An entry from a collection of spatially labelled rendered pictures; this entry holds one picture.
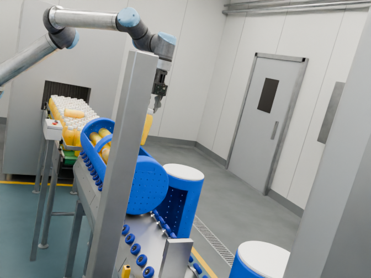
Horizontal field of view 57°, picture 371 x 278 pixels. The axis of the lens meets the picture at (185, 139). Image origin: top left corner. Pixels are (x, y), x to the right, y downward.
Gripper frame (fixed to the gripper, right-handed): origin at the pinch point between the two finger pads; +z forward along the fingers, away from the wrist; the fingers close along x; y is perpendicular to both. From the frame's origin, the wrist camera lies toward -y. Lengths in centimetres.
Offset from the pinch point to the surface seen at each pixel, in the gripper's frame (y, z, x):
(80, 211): -67, 89, -8
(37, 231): -94, 120, -30
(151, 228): 22, 52, 5
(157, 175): 14.0, 28.5, 5.4
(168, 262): 60, 45, -4
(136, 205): 14.0, 44.6, -2.0
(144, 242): 34, 52, -3
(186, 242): 60, 37, 1
